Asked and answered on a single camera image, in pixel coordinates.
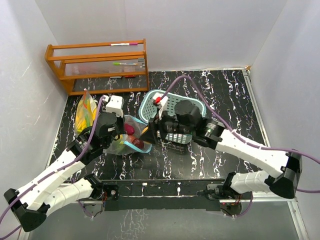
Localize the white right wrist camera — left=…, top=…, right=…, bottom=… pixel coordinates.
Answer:
left=152, top=92, right=169, bottom=111

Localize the green pen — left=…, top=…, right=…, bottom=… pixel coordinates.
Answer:
left=112, top=62, right=138, bottom=66

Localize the brown passion fruit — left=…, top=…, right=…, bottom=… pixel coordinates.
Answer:
left=126, top=135, right=139, bottom=144

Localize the small grey box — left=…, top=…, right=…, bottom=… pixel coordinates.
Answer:
left=137, top=58, right=146, bottom=68

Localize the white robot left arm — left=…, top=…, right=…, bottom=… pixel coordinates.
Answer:
left=3, top=112, right=125, bottom=232

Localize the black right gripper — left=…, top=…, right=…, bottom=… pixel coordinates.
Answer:
left=139, top=107, right=194, bottom=144

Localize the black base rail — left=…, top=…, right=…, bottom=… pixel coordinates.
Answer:
left=102, top=179, right=223, bottom=211

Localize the orange green mango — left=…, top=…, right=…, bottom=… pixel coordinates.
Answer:
left=114, top=134, right=125, bottom=152

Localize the dark purple passion fruit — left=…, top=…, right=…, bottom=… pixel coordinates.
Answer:
left=132, top=138, right=145, bottom=150

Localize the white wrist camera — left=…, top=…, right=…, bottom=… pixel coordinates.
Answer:
left=152, top=92, right=169, bottom=111
left=104, top=95, right=124, bottom=118

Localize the light green plastic basket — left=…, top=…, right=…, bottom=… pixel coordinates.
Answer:
left=138, top=89, right=207, bottom=145

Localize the pink dragon fruit piece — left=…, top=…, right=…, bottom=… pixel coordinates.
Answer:
left=124, top=123, right=135, bottom=136

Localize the clear bag orange zipper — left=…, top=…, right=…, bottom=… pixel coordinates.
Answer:
left=74, top=88, right=99, bottom=137

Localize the pink white pen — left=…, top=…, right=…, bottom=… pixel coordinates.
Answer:
left=110, top=42, right=139, bottom=47

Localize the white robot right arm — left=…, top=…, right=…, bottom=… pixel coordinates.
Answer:
left=140, top=97, right=302, bottom=199

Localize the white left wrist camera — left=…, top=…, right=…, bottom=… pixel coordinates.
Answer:
left=104, top=95, right=124, bottom=118

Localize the yellow banana bunch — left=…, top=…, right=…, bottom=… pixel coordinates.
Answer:
left=75, top=99, right=98, bottom=133

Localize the orange wooden shelf rack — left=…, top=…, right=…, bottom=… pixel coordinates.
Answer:
left=44, top=39, right=150, bottom=96

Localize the clear bag blue zipper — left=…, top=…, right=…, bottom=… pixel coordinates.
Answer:
left=103, top=115, right=152, bottom=156

